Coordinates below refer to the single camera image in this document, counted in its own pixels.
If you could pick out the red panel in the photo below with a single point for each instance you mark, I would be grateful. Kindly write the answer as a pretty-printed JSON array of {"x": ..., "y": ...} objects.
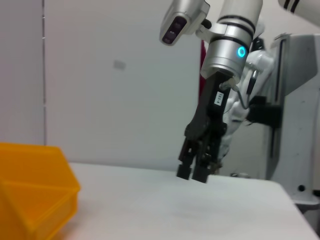
[{"x": 203, "y": 75}]

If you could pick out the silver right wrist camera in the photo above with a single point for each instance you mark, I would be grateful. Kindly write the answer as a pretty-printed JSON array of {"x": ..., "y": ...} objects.
[{"x": 182, "y": 20}]

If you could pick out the yellow plastic bin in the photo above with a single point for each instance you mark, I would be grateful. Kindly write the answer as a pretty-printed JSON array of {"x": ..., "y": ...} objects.
[{"x": 35, "y": 180}]

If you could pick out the black stand bracket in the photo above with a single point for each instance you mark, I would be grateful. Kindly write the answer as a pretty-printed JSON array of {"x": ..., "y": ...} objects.
[{"x": 267, "y": 112}]

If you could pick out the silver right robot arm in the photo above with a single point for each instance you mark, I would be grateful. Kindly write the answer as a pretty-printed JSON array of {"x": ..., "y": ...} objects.
[{"x": 225, "y": 50}]

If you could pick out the grey robot stand column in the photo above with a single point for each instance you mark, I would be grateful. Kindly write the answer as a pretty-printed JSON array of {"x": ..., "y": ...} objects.
[{"x": 300, "y": 65}]

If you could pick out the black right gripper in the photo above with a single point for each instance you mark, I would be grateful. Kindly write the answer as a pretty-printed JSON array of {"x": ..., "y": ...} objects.
[{"x": 212, "y": 112}]

